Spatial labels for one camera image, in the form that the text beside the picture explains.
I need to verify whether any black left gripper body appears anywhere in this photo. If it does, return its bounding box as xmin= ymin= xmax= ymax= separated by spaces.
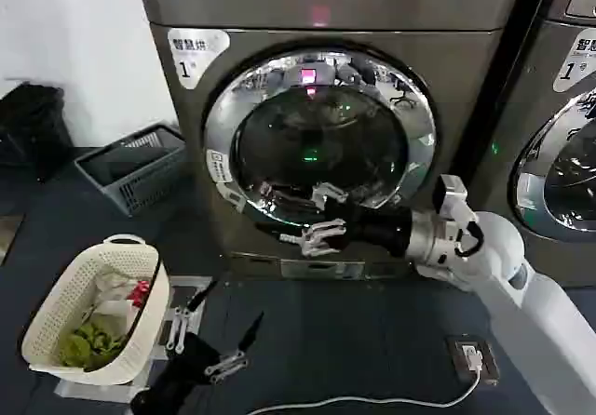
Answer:
xmin=152 ymin=332 xmax=221 ymax=403

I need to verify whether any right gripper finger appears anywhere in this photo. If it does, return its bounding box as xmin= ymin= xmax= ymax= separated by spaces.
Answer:
xmin=278 ymin=181 xmax=349 ymax=206
xmin=278 ymin=218 xmax=349 ymax=257

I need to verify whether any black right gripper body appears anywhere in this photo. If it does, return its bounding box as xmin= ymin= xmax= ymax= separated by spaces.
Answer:
xmin=324 ymin=199 xmax=414 ymax=259

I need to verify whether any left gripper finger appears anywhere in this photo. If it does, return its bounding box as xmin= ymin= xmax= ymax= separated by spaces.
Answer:
xmin=204 ymin=311 xmax=265 ymax=385
xmin=163 ymin=279 xmax=219 ymax=354

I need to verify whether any red cloth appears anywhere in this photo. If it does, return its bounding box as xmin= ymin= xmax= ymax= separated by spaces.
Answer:
xmin=129 ymin=280 xmax=151 ymax=307

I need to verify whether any round chrome glass dryer door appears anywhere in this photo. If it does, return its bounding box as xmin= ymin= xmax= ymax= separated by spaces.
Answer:
xmin=507 ymin=87 xmax=596 ymax=244
xmin=200 ymin=40 xmax=439 ymax=230

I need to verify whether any white cloth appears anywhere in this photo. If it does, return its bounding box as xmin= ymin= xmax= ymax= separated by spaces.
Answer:
xmin=92 ymin=270 xmax=141 ymax=319

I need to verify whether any green cloth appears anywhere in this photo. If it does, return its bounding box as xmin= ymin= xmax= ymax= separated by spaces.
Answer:
xmin=60 ymin=319 xmax=129 ymax=369

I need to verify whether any white plastic laundry basket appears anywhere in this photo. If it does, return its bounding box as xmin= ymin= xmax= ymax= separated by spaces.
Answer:
xmin=20 ymin=233 xmax=171 ymax=386

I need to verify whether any small white door sticker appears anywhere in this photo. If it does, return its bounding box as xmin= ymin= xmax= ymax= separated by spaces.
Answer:
xmin=206 ymin=148 xmax=234 ymax=184

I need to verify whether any grey plastic crate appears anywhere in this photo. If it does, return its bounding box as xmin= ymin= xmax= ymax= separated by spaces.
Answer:
xmin=74 ymin=124 xmax=190 ymax=216

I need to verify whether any white power plug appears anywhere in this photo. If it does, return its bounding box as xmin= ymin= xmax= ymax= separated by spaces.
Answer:
xmin=460 ymin=343 xmax=485 ymax=372

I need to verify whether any floor power socket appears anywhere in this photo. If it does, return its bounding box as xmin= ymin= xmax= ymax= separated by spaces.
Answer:
xmin=445 ymin=335 xmax=500 ymax=383

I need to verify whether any white number label sticker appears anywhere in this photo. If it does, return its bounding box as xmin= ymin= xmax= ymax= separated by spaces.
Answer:
xmin=167 ymin=28 xmax=232 ymax=91
xmin=552 ymin=27 xmax=596 ymax=94

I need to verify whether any grey dryer with pink light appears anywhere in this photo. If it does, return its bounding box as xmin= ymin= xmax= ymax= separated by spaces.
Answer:
xmin=132 ymin=0 xmax=555 ymax=281

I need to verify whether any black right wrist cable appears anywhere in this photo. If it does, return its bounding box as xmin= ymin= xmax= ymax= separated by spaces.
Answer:
xmin=454 ymin=221 xmax=485 ymax=258

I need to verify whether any white power cable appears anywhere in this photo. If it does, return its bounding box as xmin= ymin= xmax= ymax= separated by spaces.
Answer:
xmin=244 ymin=366 xmax=481 ymax=415

